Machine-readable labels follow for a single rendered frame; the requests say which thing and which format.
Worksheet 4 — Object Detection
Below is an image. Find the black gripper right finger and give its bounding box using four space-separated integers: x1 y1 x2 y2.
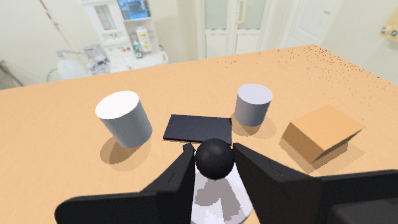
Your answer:
233 143 398 224

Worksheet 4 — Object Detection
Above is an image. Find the glass french press with black handle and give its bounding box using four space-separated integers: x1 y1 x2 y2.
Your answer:
191 138 253 224

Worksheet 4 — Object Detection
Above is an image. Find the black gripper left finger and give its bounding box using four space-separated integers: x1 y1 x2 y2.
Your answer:
54 146 195 224

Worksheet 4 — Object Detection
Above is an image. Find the grey cylinder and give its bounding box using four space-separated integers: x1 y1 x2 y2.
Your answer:
234 84 273 127
95 91 152 149

